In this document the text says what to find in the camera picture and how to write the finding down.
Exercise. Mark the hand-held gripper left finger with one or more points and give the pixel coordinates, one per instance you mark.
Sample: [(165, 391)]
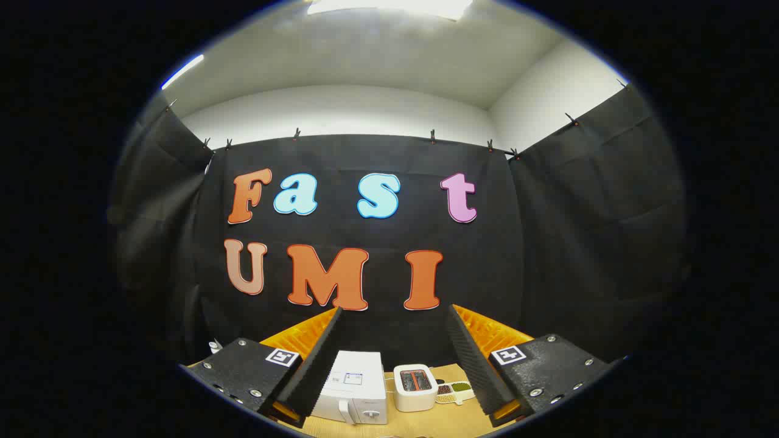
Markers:
[(316, 365)]

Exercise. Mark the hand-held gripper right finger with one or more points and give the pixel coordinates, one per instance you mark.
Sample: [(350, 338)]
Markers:
[(475, 365)]

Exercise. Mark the white microwave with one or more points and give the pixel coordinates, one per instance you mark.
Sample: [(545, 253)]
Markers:
[(356, 389)]

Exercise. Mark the divided dish of beans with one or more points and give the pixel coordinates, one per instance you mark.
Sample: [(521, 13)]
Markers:
[(456, 389)]

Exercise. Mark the white toaster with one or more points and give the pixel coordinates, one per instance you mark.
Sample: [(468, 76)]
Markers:
[(415, 389)]

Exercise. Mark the row of black cloth clips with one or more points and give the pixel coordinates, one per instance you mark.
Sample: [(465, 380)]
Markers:
[(296, 133)]

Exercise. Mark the ceiling light panel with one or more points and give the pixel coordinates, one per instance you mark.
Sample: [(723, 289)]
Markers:
[(389, 6), (182, 70)]

